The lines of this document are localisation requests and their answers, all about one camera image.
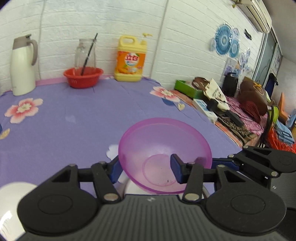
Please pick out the black stirring stick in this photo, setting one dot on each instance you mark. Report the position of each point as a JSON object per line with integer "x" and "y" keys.
{"x": 88, "y": 54}

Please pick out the blue paper fan decoration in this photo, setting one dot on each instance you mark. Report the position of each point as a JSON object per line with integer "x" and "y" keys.
{"x": 226, "y": 41}

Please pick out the clear glass pitcher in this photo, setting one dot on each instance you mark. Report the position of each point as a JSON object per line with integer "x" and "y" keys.
{"x": 81, "y": 53}

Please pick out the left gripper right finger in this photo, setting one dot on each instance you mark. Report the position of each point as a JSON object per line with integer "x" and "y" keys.
{"x": 191, "y": 174}

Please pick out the red patterned ceramic bowl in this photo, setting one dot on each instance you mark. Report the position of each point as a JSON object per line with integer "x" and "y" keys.
{"x": 122, "y": 182}

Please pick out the yellow dish soap bottle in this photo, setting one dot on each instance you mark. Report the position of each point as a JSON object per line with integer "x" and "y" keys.
{"x": 130, "y": 58}

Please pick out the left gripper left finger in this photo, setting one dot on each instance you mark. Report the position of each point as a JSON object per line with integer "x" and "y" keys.
{"x": 105, "y": 175}

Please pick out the purple plastic bowl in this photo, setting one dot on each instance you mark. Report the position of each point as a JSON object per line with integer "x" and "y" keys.
{"x": 145, "y": 149}

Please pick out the white thermos jug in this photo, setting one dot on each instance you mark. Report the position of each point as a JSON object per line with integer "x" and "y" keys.
{"x": 23, "y": 58}

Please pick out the purple floral tablecloth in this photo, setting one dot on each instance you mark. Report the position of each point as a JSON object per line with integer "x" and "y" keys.
{"x": 56, "y": 125}

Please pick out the green box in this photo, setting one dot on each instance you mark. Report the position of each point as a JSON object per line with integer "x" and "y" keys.
{"x": 187, "y": 89}

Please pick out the white plate with floral print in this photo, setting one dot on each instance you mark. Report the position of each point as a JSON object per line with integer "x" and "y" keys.
{"x": 11, "y": 194}

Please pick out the brown bag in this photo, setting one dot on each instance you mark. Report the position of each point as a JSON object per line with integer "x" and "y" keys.
{"x": 254, "y": 92}

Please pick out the white tote bag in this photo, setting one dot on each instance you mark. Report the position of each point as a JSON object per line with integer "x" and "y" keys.
{"x": 213, "y": 91}

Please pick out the red plastic basket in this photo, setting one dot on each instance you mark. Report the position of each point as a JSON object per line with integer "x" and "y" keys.
{"x": 89, "y": 78}

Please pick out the white air conditioner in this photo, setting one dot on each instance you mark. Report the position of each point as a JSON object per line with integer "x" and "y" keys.
{"x": 257, "y": 13}

